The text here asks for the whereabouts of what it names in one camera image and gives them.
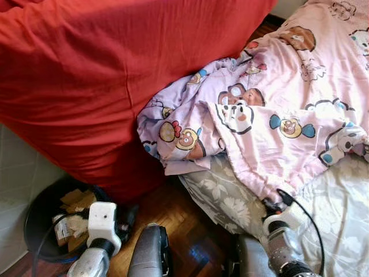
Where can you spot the long red pillow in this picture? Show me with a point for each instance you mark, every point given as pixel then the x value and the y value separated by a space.
pixel 104 75

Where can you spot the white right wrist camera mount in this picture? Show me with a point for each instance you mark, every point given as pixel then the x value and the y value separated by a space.
pixel 288 218

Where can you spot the black round waste bin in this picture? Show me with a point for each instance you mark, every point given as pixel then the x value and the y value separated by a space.
pixel 37 213

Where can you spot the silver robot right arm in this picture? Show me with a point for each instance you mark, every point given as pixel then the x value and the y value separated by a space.
pixel 285 248

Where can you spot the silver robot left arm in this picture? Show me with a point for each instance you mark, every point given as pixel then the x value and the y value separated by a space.
pixel 89 262

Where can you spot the brown cardboard scrap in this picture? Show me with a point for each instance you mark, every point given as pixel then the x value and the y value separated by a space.
pixel 78 201

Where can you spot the bed with grey floral sheet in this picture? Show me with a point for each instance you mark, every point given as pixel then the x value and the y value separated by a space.
pixel 334 219

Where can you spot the pink cartoon print blanket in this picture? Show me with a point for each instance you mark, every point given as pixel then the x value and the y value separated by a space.
pixel 288 115

